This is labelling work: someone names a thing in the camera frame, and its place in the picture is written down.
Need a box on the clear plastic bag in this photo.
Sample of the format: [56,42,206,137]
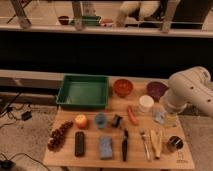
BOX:
[152,106,166,125]

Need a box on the yellow banana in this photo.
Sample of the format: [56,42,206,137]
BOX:
[150,130,163,159]

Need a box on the purple bowl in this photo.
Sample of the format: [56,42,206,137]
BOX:
[146,81,168,102]

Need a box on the orange carrot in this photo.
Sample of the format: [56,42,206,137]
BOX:
[127,106,138,125]

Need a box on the small black binder clip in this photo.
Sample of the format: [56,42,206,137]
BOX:
[112,114,122,128]

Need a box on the black power adapter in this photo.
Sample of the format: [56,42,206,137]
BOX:
[21,111,32,121]

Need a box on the green plastic tray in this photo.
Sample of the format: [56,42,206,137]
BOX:
[56,75,109,109]

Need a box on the blue sponge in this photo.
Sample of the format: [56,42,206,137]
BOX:
[99,136,113,160]

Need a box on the red yellow apple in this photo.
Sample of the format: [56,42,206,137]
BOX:
[75,114,88,129]

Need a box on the black remote control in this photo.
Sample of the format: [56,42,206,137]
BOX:
[75,132,85,157]

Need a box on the bunch of red grapes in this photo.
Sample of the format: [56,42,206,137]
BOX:
[47,121,73,151]

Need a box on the black handled knife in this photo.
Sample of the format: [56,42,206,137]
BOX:
[122,129,129,162]

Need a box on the orange bowl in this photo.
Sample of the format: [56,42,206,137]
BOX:
[113,79,133,98]

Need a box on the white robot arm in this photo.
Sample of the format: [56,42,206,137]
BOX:
[160,66,213,127]

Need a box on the white round container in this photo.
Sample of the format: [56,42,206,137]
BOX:
[139,95,154,113]

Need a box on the dark round tin can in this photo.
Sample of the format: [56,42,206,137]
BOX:
[167,136,184,152]

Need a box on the black cable on floor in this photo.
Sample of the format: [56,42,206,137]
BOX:
[0,91,33,130]

